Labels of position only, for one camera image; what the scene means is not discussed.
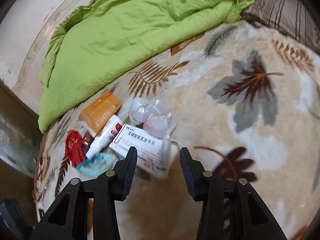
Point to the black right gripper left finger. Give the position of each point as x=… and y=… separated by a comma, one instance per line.
x=111, y=186

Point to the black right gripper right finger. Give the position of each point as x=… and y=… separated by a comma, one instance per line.
x=204, y=187

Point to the red snack wrapper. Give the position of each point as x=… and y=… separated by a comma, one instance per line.
x=73, y=148

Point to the clear plastic wrapper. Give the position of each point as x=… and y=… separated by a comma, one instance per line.
x=155, y=115

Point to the white spray bottle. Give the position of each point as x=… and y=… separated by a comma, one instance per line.
x=166, y=149

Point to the teal plastic wrapper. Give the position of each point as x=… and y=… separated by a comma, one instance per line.
x=97, y=165

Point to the white blue medicine box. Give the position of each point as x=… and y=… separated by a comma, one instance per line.
x=148, y=150

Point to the dark red candy wrapper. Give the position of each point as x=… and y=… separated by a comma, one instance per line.
x=87, y=140

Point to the white tube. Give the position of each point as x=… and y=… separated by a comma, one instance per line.
x=105, y=136

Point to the orange medicine box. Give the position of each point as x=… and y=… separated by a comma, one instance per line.
x=95, y=116

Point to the leaf pattern fleece blanket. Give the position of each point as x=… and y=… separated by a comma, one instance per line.
x=246, y=101

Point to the green quilt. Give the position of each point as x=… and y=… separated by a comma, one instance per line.
x=100, y=41

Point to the striped brown pillow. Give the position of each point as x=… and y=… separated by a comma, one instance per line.
x=290, y=17

